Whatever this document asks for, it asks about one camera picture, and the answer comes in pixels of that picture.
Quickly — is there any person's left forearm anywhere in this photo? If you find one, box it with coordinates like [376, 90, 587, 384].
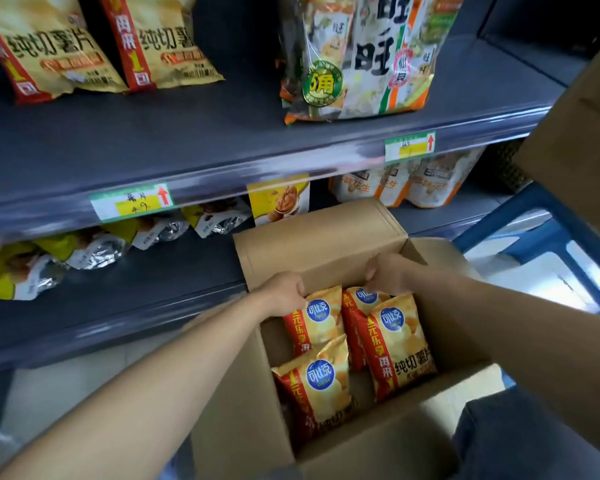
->
[0, 289, 281, 480]

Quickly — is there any yellow silver nut pouch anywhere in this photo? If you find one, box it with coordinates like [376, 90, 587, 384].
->
[102, 214, 191, 251]
[182, 197, 253, 239]
[246, 173, 311, 227]
[0, 242, 69, 301]

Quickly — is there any person's left hand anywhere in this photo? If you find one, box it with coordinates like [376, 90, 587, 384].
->
[252, 271, 309, 318]

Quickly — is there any person's blue trouser leg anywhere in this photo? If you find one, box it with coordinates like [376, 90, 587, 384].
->
[452, 387, 600, 480]

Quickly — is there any white orange nut pouch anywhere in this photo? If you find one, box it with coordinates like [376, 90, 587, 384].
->
[329, 167, 387, 203]
[375, 162, 417, 208]
[405, 147, 486, 209]

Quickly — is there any blue plastic stool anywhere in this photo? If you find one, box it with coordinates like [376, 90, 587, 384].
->
[452, 182, 600, 321]

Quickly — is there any plain brown cardboard box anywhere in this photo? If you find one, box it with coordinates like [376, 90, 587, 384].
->
[189, 197, 506, 480]

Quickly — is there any dark grey metal shelf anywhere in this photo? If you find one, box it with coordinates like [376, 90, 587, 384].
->
[479, 0, 600, 88]
[0, 0, 566, 381]

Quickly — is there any person's right hand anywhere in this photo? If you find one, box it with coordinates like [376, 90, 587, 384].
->
[363, 252, 423, 295]

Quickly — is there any person's right forearm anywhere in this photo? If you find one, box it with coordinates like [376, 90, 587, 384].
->
[405, 262, 600, 465]

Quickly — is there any yellow green price label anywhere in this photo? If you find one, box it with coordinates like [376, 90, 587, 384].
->
[385, 132, 437, 163]
[89, 183, 175, 223]

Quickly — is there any orange rice cracker bag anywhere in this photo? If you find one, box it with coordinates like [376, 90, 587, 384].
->
[279, 0, 467, 125]

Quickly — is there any yellow clear snack packet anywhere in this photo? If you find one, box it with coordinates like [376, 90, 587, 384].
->
[32, 227, 131, 271]

